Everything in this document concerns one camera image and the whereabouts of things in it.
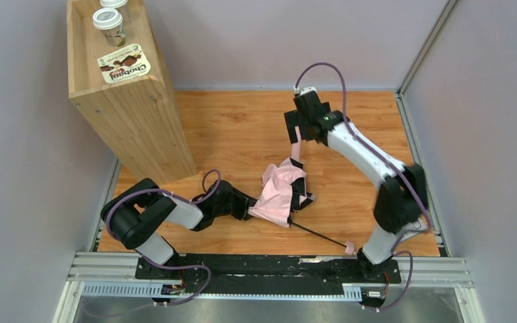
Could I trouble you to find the pink folding umbrella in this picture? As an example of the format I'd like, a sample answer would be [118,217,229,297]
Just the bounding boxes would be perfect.
[247,128,357,257]

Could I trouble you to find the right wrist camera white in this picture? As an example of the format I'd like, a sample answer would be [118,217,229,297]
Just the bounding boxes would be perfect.
[293,85,317,97]

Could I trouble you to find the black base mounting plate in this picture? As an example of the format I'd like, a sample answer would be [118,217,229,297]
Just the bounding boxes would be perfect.
[135,254,401,293]

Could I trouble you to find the Chobani yogurt container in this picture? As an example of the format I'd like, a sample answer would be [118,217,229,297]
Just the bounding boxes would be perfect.
[97,44,151,84]

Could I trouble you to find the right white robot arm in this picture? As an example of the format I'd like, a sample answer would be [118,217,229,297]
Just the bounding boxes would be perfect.
[284,87,432,269]

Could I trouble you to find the wooden shelf box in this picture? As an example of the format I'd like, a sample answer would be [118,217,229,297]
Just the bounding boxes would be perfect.
[67,1,198,184]

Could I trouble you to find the white slotted cable duct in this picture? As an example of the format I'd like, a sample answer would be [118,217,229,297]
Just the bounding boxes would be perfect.
[81,282,362,301]

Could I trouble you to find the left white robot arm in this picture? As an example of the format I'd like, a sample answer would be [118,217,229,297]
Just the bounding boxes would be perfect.
[100,178,257,269]

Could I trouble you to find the paper cup with white lid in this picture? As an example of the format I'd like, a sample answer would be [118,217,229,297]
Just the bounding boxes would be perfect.
[92,7,126,47]

